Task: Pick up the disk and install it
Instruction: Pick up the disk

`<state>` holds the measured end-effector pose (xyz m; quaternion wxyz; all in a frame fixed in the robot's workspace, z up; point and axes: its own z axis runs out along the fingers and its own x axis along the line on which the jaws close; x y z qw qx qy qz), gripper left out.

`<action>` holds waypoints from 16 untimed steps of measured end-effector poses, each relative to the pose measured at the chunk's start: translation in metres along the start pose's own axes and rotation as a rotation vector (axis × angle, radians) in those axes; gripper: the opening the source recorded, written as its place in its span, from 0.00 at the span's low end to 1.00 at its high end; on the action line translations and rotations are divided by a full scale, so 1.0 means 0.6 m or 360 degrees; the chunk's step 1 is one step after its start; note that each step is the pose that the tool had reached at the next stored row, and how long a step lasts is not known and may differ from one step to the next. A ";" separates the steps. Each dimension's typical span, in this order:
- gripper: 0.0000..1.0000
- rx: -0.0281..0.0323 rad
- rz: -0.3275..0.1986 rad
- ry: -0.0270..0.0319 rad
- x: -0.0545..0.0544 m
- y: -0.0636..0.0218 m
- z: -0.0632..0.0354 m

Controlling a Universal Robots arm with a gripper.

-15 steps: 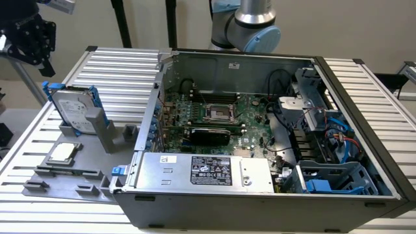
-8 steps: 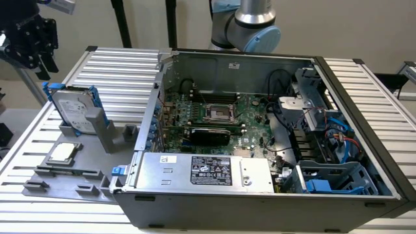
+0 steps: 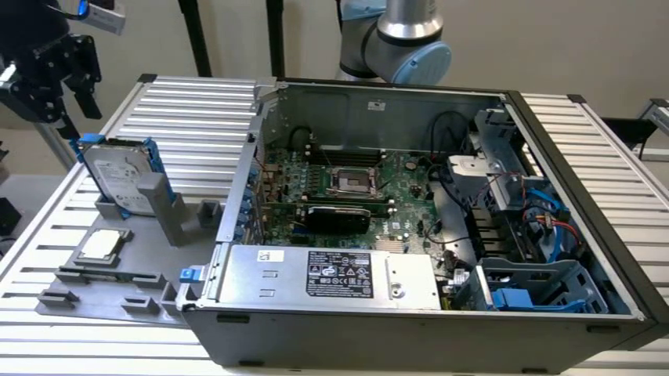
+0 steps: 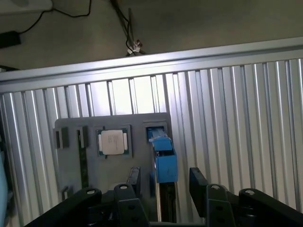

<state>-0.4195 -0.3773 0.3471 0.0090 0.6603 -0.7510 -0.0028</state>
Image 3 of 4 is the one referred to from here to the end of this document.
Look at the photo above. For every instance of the grey parts rack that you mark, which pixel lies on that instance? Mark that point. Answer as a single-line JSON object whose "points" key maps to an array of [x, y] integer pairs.
{"points": [[146, 250]]}

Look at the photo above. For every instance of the green motherboard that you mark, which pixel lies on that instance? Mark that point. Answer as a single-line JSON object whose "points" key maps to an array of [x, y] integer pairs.
{"points": [[408, 196]]}

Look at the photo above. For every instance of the grey disk bay cage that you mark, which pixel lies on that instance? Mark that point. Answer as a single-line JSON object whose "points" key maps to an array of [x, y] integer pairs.
{"points": [[550, 282]]}

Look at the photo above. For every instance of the grey power supply unit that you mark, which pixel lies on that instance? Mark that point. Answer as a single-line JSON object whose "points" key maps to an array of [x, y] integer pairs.
{"points": [[293, 278]]}

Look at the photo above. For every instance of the aluminium profile post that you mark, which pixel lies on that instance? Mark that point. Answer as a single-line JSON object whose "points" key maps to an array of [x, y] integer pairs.
{"points": [[53, 143]]}

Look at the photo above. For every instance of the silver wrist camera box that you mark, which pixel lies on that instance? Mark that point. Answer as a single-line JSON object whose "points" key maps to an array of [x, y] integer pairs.
{"points": [[108, 19]]}

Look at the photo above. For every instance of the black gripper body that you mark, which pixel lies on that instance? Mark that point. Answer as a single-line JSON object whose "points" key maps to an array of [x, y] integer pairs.
{"points": [[47, 66]]}

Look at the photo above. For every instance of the hard disk with blue rails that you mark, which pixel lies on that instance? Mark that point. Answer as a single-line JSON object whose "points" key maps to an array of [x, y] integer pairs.
{"points": [[118, 176]]}

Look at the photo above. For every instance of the blue disk carrier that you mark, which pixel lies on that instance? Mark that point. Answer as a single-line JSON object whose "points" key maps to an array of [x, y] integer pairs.
{"points": [[515, 299]]}

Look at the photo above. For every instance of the black stand pole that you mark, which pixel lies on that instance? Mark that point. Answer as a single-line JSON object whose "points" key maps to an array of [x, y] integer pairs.
{"points": [[196, 35], [276, 35]]}

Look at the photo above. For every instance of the black open PC case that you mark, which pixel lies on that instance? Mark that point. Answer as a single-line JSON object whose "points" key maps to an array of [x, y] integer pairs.
{"points": [[367, 337]]}

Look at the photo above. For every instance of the aluminium profile frame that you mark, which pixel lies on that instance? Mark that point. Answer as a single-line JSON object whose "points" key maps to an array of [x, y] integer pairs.
{"points": [[654, 125]]}

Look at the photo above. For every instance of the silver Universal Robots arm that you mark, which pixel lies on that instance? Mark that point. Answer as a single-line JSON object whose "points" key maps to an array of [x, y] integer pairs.
{"points": [[408, 23]]}

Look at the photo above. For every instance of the black graphics card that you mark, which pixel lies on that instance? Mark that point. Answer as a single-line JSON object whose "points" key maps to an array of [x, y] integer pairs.
{"points": [[337, 219]]}

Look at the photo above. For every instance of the metal drive bracket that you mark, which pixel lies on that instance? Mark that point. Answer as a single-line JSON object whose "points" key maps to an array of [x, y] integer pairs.
{"points": [[497, 172]]}

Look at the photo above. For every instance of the black RAM slots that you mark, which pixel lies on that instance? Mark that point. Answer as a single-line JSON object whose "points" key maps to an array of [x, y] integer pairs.
{"points": [[349, 156]]}

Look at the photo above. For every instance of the blue case latch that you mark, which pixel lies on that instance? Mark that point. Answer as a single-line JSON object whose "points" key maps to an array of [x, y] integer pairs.
{"points": [[189, 274]]}

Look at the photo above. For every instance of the silver CPU chip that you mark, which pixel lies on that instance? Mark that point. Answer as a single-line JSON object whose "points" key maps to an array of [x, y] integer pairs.
{"points": [[105, 243]]}

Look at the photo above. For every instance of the metal CPU socket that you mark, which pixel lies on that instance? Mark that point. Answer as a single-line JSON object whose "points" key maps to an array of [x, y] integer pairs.
{"points": [[353, 182]]}

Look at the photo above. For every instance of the black box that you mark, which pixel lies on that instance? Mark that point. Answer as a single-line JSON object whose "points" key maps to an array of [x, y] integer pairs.
{"points": [[9, 215]]}

